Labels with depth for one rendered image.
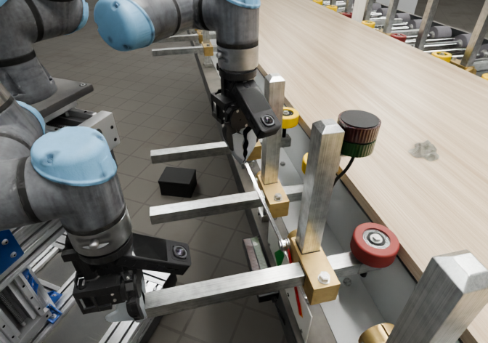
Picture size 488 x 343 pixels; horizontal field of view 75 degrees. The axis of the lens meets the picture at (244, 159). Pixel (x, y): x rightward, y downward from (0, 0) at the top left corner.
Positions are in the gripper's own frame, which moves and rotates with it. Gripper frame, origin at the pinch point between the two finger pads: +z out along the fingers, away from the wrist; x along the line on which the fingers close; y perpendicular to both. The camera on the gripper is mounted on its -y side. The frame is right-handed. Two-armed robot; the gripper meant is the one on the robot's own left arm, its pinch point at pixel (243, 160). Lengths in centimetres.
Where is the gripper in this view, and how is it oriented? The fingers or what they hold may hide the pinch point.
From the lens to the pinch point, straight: 69.7
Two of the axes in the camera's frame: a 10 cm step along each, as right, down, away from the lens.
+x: -8.4, 3.2, -4.4
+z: 0.0, 8.1, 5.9
